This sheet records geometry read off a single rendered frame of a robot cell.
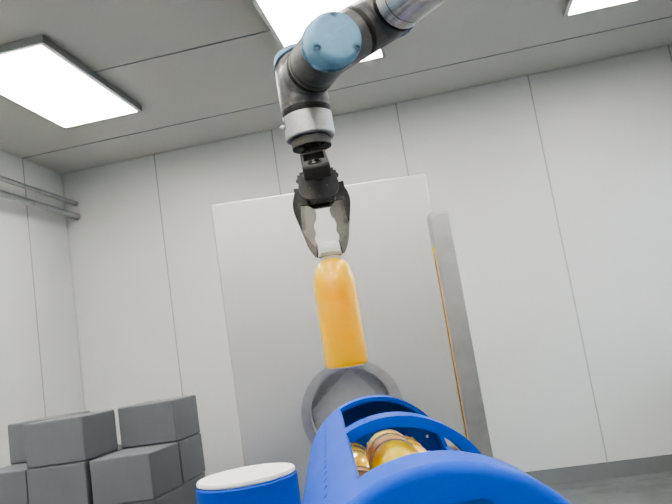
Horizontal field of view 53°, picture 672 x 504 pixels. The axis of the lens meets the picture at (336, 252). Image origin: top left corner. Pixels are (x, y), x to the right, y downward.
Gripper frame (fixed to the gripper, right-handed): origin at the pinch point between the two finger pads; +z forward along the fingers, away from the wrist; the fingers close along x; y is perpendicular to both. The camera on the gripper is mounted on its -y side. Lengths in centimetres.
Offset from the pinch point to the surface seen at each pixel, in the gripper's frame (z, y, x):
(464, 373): 30, 85, -33
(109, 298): -64, 503, 206
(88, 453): 53, 292, 159
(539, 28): -187, 346, -178
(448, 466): 28, -58, -7
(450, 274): 1, 85, -35
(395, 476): 29, -58, -2
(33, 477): 61, 294, 193
